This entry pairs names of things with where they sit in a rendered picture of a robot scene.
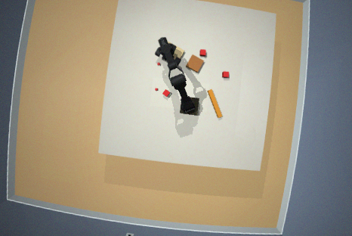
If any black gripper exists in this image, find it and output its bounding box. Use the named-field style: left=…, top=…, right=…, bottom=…
left=155, top=47, right=181, bottom=65

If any orange flat bar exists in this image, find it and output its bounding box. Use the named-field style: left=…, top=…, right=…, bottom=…
left=208, top=89, right=222, bottom=118

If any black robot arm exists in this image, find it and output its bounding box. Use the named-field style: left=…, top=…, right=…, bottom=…
left=158, top=37, right=196, bottom=113

